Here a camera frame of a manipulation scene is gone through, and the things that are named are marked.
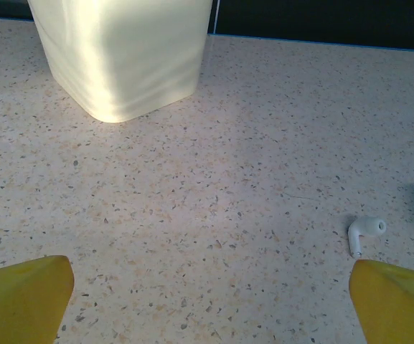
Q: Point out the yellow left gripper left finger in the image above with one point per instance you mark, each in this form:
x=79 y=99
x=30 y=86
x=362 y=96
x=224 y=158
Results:
x=16 y=304

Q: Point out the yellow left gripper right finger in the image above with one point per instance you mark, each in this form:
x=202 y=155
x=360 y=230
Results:
x=396 y=308

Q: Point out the cream knife block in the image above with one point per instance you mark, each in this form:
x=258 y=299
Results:
x=120 y=53

